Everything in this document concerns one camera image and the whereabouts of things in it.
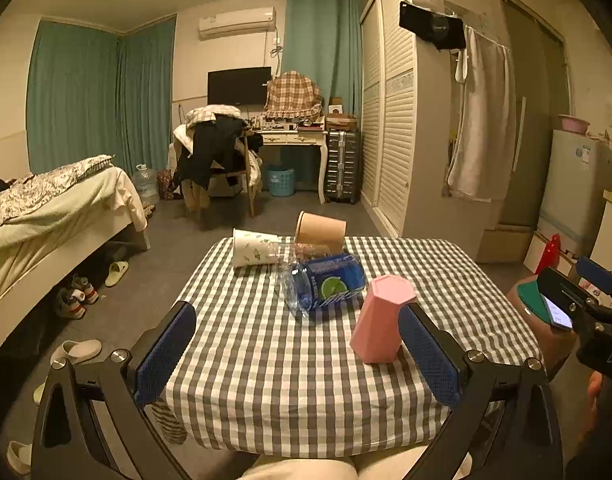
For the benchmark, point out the clear water jug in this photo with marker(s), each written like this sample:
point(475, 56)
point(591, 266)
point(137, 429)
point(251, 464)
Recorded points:
point(145, 182)

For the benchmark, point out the person's hand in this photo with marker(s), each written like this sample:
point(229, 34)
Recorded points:
point(593, 391)

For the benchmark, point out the black monitor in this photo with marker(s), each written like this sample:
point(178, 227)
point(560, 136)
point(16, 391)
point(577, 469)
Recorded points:
point(242, 86)

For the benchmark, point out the silver black suitcase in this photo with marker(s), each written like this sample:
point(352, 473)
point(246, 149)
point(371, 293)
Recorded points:
point(341, 182)

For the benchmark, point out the hanging white towel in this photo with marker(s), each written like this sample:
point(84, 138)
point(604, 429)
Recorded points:
point(482, 159)

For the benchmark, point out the plaid cloth cover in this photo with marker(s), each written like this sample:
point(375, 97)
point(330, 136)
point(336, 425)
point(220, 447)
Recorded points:
point(293, 96)

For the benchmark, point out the green slipper near gripper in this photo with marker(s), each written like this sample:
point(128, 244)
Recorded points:
point(38, 393)

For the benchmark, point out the black bag on wardrobe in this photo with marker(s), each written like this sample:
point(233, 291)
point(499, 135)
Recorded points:
point(442, 31)

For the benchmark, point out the clear glass cup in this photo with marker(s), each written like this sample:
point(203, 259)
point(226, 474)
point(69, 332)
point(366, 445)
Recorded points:
point(290, 253)

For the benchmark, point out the teal left curtain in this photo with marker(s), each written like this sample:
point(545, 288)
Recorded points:
point(92, 92)

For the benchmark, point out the white refrigerator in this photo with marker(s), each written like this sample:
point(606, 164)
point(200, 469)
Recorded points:
point(580, 171)

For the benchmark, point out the green slipper by bed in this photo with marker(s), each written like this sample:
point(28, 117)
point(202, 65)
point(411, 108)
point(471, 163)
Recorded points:
point(116, 271)

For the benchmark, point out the white slipper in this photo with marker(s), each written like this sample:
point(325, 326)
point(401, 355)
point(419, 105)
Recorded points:
point(77, 351)
point(18, 456)

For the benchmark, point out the teal pad on stool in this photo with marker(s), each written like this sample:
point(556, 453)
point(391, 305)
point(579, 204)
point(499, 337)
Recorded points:
point(531, 298)

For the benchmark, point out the blue labelled plastic cup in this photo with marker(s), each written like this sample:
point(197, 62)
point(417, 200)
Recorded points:
point(321, 283)

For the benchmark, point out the bed with beige bedding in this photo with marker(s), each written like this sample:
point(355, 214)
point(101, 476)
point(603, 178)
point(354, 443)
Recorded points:
point(39, 249)

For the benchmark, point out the pink hexagonal cup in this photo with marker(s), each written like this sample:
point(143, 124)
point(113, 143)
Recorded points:
point(376, 338)

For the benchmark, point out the white floral paper cup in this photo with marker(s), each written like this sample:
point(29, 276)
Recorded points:
point(254, 248)

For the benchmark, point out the blue laundry basket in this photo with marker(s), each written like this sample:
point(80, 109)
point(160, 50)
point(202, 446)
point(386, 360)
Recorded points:
point(281, 181)

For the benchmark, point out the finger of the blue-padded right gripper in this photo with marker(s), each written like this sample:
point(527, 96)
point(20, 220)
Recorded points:
point(595, 274)

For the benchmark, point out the white louvered wardrobe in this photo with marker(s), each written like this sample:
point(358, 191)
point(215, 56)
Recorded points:
point(406, 124)

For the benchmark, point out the wooden chair with clothes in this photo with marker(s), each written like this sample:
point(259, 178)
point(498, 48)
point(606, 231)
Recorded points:
point(211, 141)

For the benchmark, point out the sneakers under bed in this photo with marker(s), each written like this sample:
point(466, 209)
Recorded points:
point(71, 301)

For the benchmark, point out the teal window curtain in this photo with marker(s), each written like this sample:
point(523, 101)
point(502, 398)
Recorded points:
point(322, 41)

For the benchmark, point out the white desk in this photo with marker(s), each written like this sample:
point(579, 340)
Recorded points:
point(300, 138)

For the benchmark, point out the phone on gripper mount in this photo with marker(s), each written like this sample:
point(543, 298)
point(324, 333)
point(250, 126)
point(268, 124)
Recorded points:
point(556, 317)

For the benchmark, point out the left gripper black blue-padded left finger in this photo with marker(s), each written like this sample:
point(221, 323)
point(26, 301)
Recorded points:
point(68, 440)

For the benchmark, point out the red bottle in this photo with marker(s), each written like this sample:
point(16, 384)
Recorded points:
point(551, 255)

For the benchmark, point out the grey checkered tablecloth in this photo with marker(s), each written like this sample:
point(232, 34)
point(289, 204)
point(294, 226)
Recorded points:
point(258, 378)

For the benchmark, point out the pink basin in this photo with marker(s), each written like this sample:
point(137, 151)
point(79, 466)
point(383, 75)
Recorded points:
point(573, 124)

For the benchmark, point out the white air conditioner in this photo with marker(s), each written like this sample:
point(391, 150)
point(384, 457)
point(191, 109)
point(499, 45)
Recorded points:
point(240, 22)

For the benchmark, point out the white slipper at bottom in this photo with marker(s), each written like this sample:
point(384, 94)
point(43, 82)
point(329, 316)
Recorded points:
point(18, 456)

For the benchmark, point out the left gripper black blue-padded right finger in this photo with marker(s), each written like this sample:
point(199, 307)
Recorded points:
point(501, 416)

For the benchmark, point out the brown kraft paper cup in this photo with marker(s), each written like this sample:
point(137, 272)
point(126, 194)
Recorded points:
point(313, 229)

